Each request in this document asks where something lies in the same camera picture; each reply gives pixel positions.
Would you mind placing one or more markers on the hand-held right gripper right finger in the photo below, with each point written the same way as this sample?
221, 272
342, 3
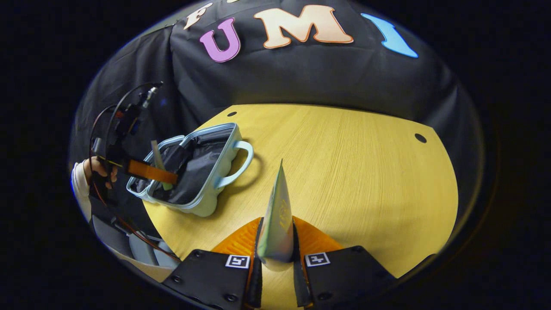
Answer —
344, 275

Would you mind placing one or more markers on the white tube with green cap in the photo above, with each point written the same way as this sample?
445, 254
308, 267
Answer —
158, 161

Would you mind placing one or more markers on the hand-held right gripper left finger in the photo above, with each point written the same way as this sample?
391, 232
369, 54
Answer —
206, 275

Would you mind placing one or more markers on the grey chair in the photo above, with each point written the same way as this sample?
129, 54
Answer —
129, 245

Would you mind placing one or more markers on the silver white squeeze tube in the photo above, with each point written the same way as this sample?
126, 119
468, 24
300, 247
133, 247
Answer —
277, 224

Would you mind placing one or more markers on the light blue suitcase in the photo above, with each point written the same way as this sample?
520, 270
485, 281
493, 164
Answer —
215, 189

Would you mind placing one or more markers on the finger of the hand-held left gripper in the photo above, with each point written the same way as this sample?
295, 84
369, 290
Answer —
150, 171

